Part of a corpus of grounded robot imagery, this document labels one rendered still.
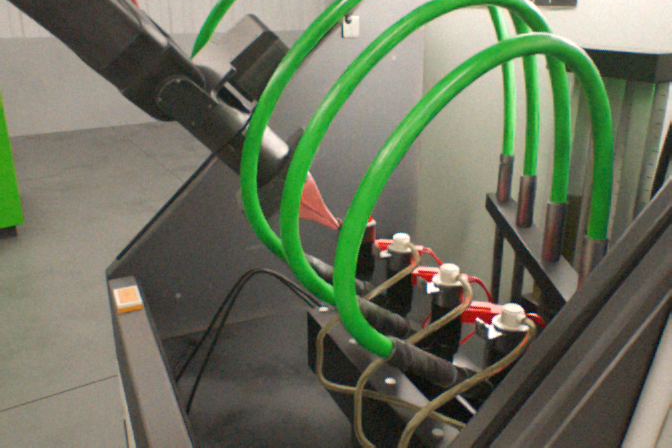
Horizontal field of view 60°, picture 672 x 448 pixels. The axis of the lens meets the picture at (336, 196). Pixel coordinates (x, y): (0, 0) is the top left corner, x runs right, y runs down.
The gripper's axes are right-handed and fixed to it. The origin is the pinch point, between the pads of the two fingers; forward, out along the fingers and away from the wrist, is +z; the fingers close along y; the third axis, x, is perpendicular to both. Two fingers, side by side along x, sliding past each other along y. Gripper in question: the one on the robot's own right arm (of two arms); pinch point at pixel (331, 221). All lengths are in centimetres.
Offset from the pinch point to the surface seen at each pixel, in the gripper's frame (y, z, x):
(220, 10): 7.8, -22.8, 10.0
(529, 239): 13.7, 14.0, -7.8
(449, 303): 3.7, 5.9, -16.7
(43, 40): -139, -96, 620
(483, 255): 10.0, 30.7, 17.7
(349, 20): 21.0, -6.9, 33.1
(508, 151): 20.4, 11.9, 4.1
